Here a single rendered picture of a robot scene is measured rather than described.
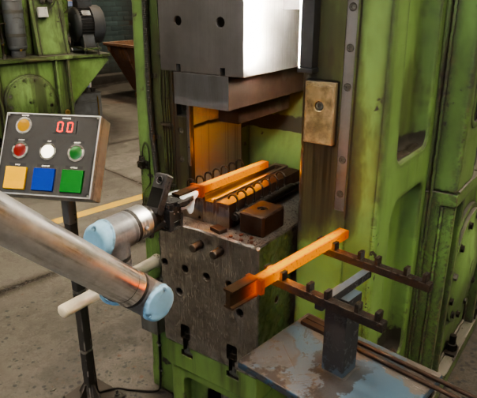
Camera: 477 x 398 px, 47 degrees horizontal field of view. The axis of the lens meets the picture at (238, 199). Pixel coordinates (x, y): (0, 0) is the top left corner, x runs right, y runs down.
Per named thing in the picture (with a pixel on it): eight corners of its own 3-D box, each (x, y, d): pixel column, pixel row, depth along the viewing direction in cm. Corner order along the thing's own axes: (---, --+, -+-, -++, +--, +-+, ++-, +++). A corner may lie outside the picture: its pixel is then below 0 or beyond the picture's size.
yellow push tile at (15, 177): (23, 189, 177) (26, 166, 179) (2, 187, 179) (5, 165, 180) (26, 190, 179) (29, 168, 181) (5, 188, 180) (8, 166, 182)
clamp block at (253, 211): (263, 238, 157) (263, 218, 154) (238, 231, 161) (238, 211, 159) (284, 225, 166) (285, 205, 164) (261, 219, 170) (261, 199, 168)
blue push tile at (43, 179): (51, 191, 176) (54, 168, 177) (30, 190, 177) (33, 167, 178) (53, 192, 178) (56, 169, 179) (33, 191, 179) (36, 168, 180)
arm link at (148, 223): (117, 205, 140) (144, 214, 135) (130, 200, 144) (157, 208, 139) (119, 237, 143) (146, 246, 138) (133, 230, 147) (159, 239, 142)
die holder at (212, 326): (257, 380, 167) (258, 248, 151) (164, 337, 187) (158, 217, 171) (337, 301, 209) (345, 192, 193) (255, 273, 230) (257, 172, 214)
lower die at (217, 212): (229, 229, 163) (229, 202, 160) (178, 214, 174) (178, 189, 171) (298, 189, 195) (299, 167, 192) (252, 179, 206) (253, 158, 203)
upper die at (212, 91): (228, 111, 151) (228, 76, 147) (174, 103, 162) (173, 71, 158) (302, 91, 183) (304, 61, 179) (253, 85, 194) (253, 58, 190)
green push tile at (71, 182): (80, 192, 174) (83, 170, 175) (58, 191, 175) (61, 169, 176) (82, 193, 176) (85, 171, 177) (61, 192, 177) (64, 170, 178)
